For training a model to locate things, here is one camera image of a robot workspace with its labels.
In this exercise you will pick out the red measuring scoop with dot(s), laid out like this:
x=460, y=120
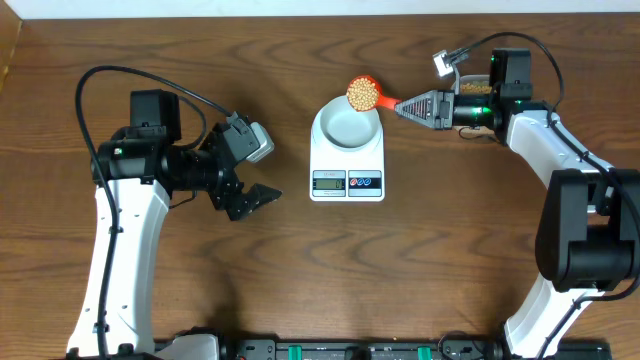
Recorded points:
x=383, y=101

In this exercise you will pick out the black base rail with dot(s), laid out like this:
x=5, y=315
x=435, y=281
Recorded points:
x=456, y=349

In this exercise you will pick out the clear plastic container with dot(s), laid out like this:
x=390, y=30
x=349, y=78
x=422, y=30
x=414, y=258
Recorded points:
x=468, y=79

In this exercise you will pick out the soybeans in scoop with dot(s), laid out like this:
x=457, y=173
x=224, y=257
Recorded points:
x=362, y=94

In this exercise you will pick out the white digital kitchen scale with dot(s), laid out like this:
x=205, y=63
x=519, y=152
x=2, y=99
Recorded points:
x=346, y=175

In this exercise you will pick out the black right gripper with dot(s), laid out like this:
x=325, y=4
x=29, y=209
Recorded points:
x=440, y=116

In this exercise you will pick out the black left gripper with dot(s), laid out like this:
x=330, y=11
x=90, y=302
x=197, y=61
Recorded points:
x=244, y=200

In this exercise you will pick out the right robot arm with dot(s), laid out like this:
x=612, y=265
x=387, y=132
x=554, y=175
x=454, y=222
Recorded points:
x=587, y=242

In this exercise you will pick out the grey round bowl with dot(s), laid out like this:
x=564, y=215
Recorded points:
x=346, y=127

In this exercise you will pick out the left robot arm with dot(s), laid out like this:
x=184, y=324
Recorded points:
x=137, y=171

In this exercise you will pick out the pile of soybeans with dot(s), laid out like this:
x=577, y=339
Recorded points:
x=475, y=88

